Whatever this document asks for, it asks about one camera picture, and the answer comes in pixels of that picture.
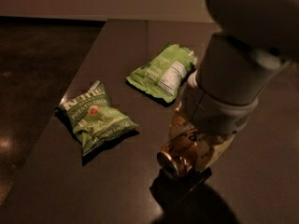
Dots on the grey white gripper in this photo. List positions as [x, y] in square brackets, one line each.
[215, 114]

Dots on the orange soda can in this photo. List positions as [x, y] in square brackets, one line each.
[178, 157]

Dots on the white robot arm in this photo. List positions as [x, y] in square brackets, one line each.
[258, 39]

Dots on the green chip bag back side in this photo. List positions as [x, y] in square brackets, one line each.
[162, 76]

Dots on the green Kettle jalapeno chip bag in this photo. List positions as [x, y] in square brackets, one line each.
[93, 120]

